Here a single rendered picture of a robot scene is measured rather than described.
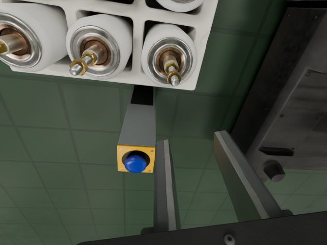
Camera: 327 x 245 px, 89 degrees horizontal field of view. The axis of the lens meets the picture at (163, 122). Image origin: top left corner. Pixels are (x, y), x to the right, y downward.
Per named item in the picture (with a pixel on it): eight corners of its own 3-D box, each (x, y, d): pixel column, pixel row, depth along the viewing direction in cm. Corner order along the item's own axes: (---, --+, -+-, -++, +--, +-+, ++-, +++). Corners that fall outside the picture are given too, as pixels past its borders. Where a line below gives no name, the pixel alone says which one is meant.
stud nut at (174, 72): (168, 84, 23) (168, 86, 22) (165, 72, 22) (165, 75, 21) (182, 80, 23) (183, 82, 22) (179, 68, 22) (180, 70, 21)
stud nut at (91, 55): (91, 67, 24) (89, 69, 24) (81, 59, 24) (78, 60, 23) (99, 57, 24) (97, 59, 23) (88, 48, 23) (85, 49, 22)
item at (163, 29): (157, 67, 46) (158, 97, 31) (137, 33, 41) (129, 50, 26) (189, 49, 44) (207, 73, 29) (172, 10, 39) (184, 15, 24)
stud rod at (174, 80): (168, 68, 27) (172, 87, 21) (166, 62, 26) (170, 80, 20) (174, 66, 27) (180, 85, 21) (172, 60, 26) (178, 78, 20)
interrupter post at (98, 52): (91, 60, 27) (84, 66, 25) (86, 44, 26) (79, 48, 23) (105, 60, 27) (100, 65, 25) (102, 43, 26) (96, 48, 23)
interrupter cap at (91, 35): (80, 76, 29) (78, 77, 28) (63, 25, 24) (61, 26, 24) (124, 74, 29) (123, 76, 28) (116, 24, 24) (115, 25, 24)
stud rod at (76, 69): (94, 60, 25) (75, 78, 19) (88, 55, 25) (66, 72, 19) (98, 55, 25) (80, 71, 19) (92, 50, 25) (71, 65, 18)
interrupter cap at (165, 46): (160, 90, 31) (160, 91, 30) (137, 52, 27) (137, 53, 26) (198, 70, 29) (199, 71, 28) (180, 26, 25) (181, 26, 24)
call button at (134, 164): (147, 151, 31) (147, 160, 30) (145, 166, 34) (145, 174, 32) (125, 150, 31) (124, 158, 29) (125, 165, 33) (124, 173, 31)
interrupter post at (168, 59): (166, 71, 29) (168, 78, 26) (159, 58, 28) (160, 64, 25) (179, 64, 28) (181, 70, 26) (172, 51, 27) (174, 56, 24)
